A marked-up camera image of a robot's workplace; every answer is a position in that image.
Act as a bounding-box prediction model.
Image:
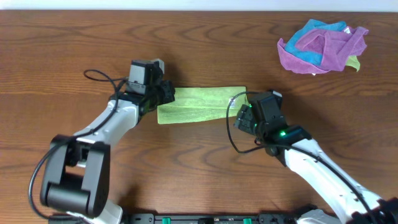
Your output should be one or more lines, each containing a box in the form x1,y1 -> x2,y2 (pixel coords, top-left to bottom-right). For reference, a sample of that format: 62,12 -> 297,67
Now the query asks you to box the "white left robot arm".
39,59 -> 175,223

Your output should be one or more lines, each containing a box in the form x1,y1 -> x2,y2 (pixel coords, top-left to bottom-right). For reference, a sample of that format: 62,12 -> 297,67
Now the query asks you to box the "black right camera cable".
226,90 -> 379,224

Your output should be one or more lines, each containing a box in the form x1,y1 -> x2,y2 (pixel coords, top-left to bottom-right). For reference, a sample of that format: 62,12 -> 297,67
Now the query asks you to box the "green microfiber cloth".
157,86 -> 247,124

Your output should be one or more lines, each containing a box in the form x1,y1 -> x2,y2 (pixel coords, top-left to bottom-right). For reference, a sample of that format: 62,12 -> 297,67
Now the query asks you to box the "light green cloth under pile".
345,55 -> 361,72

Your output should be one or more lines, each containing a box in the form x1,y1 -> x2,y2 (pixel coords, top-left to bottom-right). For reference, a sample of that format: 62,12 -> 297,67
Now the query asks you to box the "blue microfiber cloth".
283,19 -> 347,66

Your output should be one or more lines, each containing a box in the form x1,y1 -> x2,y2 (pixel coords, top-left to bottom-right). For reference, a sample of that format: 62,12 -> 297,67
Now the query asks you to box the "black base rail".
121,213 -> 299,224

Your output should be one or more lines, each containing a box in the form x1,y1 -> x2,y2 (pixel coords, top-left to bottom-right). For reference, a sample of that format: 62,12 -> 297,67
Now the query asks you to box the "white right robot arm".
234,91 -> 397,223

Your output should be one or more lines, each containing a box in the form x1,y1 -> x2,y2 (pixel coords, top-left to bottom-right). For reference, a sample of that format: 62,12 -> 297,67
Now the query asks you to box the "black camera cable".
28,69 -> 130,222
226,90 -> 379,224

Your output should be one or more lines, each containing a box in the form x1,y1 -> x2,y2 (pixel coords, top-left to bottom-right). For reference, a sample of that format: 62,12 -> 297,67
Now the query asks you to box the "purple microfiber cloth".
277,27 -> 369,75

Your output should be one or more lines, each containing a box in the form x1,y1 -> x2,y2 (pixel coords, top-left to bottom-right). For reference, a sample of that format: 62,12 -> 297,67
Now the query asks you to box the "black left camera cable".
28,69 -> 130,222

